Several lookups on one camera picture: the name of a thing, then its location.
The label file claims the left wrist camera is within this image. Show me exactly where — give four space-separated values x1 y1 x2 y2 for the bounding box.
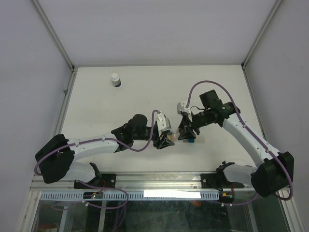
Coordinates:
155 112 171 132

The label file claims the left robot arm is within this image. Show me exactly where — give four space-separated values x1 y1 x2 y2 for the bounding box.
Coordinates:
34 110 175 188

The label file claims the left aluminium frame post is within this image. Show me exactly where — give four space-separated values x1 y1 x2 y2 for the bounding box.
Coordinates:
30 0 75 71

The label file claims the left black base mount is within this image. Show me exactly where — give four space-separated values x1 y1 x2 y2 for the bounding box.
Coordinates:
73 173 117 189

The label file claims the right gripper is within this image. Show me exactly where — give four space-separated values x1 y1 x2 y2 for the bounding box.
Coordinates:
177 109 211 140

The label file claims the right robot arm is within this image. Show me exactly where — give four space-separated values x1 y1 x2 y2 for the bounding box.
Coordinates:
177 90 294 197

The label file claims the white cap pill bottle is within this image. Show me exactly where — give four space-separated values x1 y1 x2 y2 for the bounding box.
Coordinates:
111 73 121 87

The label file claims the right aluminium frame post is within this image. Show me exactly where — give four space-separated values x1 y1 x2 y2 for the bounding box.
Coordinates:
241 0 284 69

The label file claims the aluminium frame post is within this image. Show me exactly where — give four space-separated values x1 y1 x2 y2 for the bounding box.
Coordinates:
241 0 284 69
30 0 75 71

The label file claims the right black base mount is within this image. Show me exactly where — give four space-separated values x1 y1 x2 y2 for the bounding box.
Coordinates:
200 173 245 190

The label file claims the clear bottle gold cap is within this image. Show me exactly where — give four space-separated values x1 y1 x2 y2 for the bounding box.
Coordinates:
168 129 180 142

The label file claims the aluminium mounting rail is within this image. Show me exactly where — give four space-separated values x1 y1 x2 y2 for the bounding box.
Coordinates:
31 171 289 191

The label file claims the weekly pill organizer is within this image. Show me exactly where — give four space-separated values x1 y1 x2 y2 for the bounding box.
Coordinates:
183 137 206 144

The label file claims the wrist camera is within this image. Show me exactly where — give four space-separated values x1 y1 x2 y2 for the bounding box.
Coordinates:
155 112 171 132
176 102 191 115

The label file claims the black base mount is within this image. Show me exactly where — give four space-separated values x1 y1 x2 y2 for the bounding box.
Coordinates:
73 173 117 189
200 173 245 190

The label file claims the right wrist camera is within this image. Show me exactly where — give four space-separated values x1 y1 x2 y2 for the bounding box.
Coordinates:
176 102 191 115

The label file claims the slotted cable duct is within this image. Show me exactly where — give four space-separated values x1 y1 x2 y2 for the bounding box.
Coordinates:
41 190 219 201

